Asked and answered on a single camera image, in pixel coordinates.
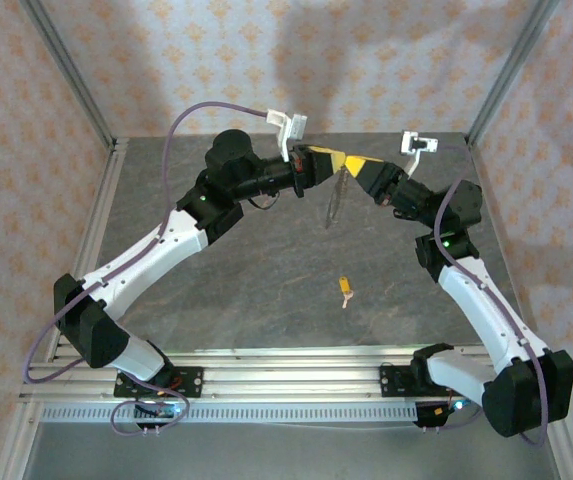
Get aluminium side rail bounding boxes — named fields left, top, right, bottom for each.
left=45, top=139, right=130, bottom=361

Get aluminium frame leg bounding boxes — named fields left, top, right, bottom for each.
left=538, top=399, right=573, bottom=480
left=0, top=399, right=43, bottom=480

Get slotted grey cable tray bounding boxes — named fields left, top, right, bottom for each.
left=40, top=403, right=420, bottom=424

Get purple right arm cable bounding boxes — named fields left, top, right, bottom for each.
left=415, top=144, right=550, bottom=447

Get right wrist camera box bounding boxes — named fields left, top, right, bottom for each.
left=399, top=130, right=439, bottom=180

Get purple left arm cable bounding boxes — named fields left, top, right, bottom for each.
left=23, top=101, right=272, bottom=436

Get small LED circuit board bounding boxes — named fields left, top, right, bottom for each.
left=133, top=399, right=183, bottom=419
left=430, top=397, right=473, bottom=417

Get aluminium corner post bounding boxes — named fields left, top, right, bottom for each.
left=19, top=0, right=118, bottom=151
left=464, top=0, right=562, bottom=147

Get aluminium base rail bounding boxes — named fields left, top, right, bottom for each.
left=18, top=349, right=567, bottom=402

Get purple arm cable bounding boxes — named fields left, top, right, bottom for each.
left=23, top=101, right=272, bottom=436
left=415, top=144, right=550, bottom=447

